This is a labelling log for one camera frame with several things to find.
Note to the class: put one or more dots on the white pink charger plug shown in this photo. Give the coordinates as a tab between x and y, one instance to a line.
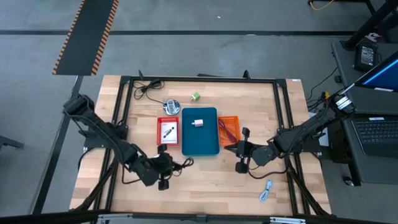
197	123

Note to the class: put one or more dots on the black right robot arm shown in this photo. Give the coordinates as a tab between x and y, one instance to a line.
304	128

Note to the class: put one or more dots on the black laptop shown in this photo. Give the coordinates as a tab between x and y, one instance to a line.
376	133

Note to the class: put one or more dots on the red mesh basket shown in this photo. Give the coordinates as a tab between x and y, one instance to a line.
158	130

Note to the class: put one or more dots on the blue plastic bin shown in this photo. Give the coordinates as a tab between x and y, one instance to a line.
200	140

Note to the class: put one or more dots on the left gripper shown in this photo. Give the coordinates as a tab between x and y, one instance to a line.
162	167

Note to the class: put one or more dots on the grey chair base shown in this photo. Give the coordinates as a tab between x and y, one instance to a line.
11	143

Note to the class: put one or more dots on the orange mesh basket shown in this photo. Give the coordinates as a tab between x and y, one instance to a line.
237	124

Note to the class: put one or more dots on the black orange-striped floor mat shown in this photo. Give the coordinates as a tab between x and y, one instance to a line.
85	37

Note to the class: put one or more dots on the person's sneaker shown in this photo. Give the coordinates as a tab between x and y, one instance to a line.
377	36

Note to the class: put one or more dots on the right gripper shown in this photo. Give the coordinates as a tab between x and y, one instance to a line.
245	151

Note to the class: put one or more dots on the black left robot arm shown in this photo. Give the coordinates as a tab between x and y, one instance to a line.
99	130

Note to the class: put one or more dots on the grey side desk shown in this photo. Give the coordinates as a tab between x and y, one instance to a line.
373	104

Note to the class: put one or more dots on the black frame clamp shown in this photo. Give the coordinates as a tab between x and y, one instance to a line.
246	74
140	74

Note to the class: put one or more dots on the blue-lit monitor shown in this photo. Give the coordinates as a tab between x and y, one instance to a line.
384	76

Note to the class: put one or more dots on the black crossbeam with brackets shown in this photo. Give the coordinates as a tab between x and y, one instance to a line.
46	217

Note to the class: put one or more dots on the black floor strip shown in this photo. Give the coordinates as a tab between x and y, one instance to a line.
49	174

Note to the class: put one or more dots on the green charger plug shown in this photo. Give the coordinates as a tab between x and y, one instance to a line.
196	96

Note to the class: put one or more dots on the black stand leg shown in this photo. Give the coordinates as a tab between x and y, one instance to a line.
353	45

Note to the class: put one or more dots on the silver round puck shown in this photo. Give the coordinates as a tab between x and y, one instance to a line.
172	107

